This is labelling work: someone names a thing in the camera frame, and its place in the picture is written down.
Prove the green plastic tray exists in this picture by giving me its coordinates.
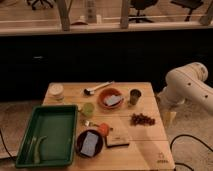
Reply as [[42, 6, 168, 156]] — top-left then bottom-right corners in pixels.
[[15, 105, 78, 168]]

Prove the small orange fruit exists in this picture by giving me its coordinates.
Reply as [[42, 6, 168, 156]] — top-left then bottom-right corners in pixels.
[[98, 123, 110, 136]]

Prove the black office chair right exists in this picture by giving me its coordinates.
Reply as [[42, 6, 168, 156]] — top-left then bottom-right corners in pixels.
[[171, 0, 203, 22]]

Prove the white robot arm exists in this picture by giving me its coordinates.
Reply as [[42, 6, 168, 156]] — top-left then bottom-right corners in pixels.
[[157, 62, 213, 128]]

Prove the orange bowl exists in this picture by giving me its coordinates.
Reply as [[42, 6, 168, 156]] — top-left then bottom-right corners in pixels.
[[97, 88, 124, 109]]

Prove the black cable right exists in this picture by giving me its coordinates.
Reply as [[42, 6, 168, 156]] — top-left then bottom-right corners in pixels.
[[169, 133, 213, 171]]

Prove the grey sponge in orange bowl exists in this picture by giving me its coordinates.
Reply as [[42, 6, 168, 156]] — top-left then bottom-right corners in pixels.
[[104, 95, 122, 106]]

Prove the wooden post right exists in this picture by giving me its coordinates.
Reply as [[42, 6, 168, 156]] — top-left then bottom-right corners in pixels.
[[199, 0, 213, 26]]

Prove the grey sponge on plate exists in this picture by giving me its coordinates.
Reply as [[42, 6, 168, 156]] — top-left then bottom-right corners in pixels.
[[81, 132, 98, 157]]

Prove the bunch of dark grapes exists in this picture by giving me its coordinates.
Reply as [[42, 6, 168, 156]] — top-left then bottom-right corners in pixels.
[[130, 113, 155, 126]]

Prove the dark round plate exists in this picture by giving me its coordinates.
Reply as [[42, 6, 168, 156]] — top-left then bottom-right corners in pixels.
[[76, 129, 103, 158]]

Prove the black cable left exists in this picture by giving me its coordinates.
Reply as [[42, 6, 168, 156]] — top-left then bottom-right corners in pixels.
[[0, 129, 16, 163]]

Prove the black office chair left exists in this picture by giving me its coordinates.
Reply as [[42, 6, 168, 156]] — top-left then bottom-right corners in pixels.
[[26, 0, 53, 10]]

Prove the wooden post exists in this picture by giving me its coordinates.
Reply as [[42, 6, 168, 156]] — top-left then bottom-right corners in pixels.
[[199, 0, 213, 26], [120, 0, 130, 29], [56, 0, 70, 31]]

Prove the small green cup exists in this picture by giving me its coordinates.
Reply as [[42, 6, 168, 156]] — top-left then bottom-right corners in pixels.
[[82, 103, 95, 117]]

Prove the wooden post left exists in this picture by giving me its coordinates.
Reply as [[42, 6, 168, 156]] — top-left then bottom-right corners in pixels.
[[56, 0, 70, 31]]

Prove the dark plastic cup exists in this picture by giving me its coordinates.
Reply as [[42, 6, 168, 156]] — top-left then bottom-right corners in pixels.
[[129, 89, 142, 105]]

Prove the green vegetable in tray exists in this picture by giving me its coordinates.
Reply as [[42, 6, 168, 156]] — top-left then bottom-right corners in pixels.
[[33, 136, 47, 164]]

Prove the black cable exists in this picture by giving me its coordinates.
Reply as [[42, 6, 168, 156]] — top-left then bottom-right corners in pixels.
[[169, 133, 213, 171], [0, 129, 16, 163]]

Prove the black office chair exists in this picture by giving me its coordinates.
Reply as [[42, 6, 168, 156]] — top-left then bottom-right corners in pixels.
[[171, 0, 203, 22], [26, 0, 53, 10], [129, 0, 158, 23]]

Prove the wooden post centre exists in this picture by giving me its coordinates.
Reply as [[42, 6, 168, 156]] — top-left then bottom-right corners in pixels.
[[120, 0, 130, 29]]

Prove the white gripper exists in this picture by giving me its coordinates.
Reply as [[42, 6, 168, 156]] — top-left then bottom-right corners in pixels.
[[157, 95, 176, 128]]

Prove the brown rectangular block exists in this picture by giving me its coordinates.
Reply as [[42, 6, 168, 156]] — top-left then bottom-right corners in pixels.
[[105, 134, 130, 148]]

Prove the black office chair centre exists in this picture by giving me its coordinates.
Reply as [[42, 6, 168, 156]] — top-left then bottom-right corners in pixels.
[[129, 0, 158, 23]]

